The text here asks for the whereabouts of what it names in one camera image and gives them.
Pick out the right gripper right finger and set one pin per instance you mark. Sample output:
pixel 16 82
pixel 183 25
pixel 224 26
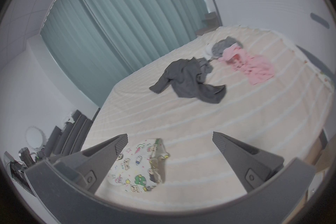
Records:
pixel 249 162

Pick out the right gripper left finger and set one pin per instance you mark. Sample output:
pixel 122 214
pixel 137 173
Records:
pixel 89 165

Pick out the white printed pyjama top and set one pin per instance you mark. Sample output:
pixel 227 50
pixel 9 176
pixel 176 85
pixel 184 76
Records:
pixel 141 165

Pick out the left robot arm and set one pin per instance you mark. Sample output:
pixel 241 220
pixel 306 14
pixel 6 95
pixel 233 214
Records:
pixel 23 157

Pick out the black padded seat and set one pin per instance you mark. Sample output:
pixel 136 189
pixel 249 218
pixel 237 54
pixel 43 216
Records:
pixel 70 133

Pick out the bed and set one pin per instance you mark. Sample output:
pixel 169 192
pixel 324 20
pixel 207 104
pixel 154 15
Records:
pixel 236 125

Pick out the white chest of drawers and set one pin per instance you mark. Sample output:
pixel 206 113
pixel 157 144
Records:
pixel 321 175

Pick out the pink garment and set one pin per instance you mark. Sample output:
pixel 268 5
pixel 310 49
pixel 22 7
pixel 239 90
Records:
pixel 252 65

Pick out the black shirt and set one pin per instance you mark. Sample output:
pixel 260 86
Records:
pixel 189 81

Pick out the white garment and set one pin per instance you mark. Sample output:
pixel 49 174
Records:
pixel 208 52

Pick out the grey garment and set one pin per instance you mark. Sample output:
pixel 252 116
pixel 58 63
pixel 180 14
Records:
pixel 223 47

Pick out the blue-green curtain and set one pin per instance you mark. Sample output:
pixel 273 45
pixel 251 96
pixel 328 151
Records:
pixel 136 7
pixel 78 47

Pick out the grey bedside table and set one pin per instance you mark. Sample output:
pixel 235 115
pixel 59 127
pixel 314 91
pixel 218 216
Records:
pixel 208 24

